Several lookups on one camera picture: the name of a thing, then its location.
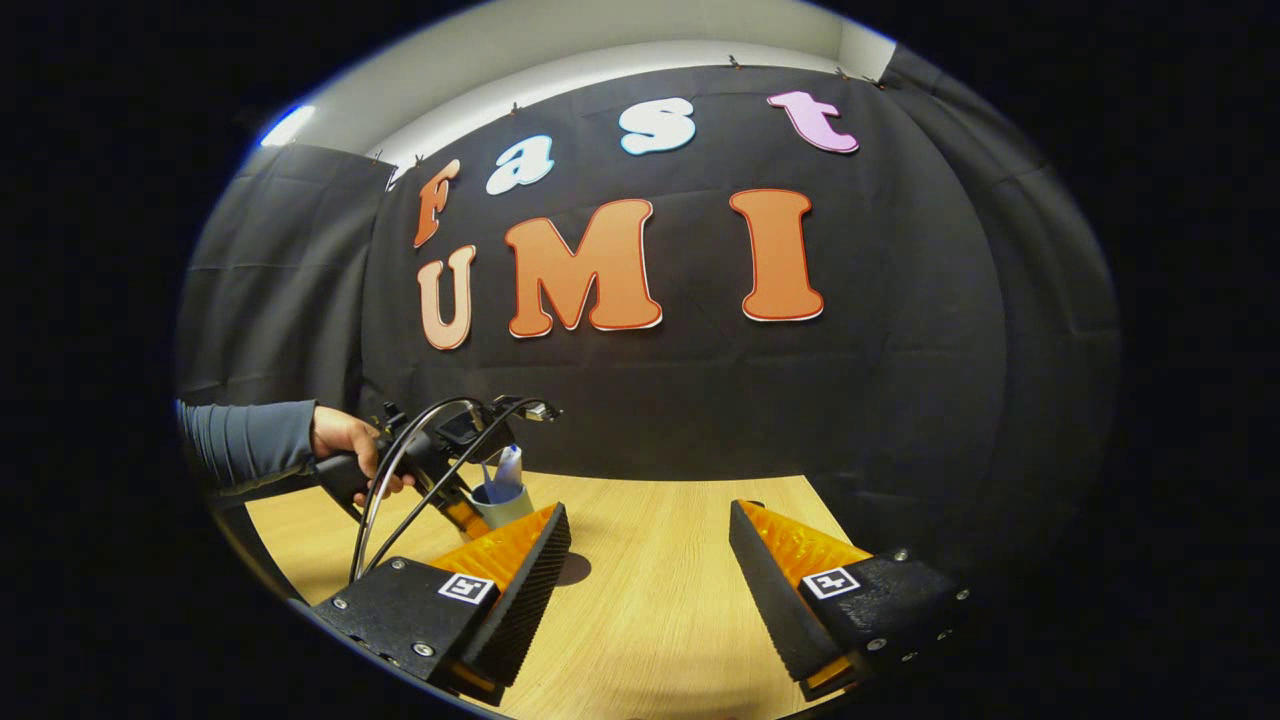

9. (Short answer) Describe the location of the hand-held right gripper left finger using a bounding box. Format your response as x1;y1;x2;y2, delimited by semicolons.
311;501;574;703

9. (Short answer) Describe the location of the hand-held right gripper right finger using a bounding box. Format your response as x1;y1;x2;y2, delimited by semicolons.
727;498;973;703

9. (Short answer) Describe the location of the pale blue cup wooden handle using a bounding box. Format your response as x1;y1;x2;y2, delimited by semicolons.
467;480;537;532

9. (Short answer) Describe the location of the wooden desktop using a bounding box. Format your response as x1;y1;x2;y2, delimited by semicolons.
244;468;883;720

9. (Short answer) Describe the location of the black backdrop cloth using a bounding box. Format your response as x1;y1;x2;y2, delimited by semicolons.
175;64;1123;601

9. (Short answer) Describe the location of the ceiling light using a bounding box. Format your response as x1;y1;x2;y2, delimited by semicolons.
260;104;317;149

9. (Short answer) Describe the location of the black cable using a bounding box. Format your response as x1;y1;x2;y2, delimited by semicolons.
362;400;563;579
347;396;487;585

